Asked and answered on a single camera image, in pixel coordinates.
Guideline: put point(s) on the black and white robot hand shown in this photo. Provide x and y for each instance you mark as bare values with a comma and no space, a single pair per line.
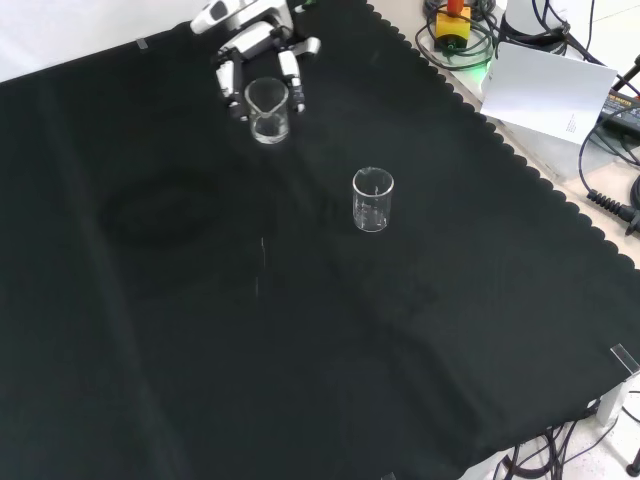
255,40

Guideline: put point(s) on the clear glass beaker with water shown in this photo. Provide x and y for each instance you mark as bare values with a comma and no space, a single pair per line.
270,132

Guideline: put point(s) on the empty clear glass beaker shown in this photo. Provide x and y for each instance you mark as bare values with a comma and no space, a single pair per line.
372,225

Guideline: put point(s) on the clear cloth clip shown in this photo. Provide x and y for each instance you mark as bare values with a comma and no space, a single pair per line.
142,44
625,360

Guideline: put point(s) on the yellow stop button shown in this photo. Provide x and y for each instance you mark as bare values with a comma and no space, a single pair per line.
452,27

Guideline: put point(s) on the black bench cloth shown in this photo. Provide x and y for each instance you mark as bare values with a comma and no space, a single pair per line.
200,300

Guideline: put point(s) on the pale board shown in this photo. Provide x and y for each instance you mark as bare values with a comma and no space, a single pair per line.
545,95

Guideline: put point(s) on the black power adapter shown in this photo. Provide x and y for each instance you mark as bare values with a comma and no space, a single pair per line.
622,112

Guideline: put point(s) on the white bench leg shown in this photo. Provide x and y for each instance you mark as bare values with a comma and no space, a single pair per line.
612,400

